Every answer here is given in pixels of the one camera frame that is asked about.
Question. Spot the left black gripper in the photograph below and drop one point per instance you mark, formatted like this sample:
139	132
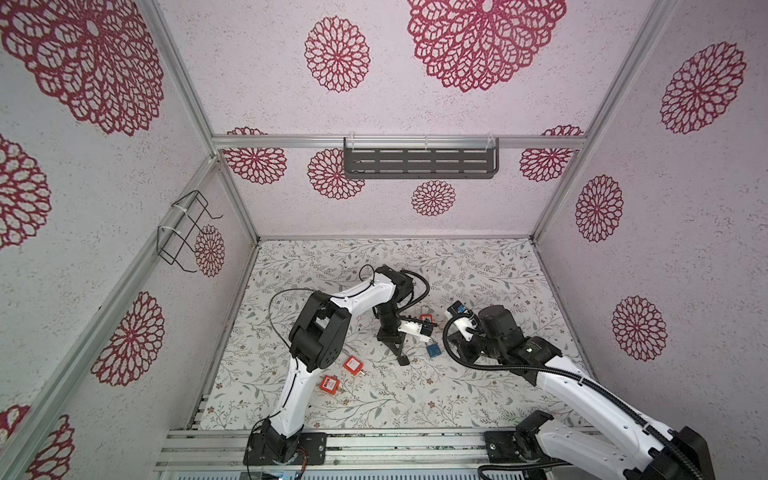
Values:
390	339

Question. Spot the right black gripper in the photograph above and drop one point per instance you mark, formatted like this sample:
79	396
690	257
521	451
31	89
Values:
461	345

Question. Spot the blue padlock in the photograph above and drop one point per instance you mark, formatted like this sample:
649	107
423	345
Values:
433	350

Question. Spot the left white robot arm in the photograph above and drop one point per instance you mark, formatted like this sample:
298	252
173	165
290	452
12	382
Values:
316	341

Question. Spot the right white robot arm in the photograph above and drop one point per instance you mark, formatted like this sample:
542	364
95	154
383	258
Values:
627	445

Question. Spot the grey slotted wall shelf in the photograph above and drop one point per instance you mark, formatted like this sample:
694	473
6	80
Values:
424	163

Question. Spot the black wire wall basket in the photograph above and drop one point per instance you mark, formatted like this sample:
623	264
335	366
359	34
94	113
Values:
193	243

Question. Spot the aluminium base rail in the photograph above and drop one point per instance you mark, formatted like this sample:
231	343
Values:
345	449

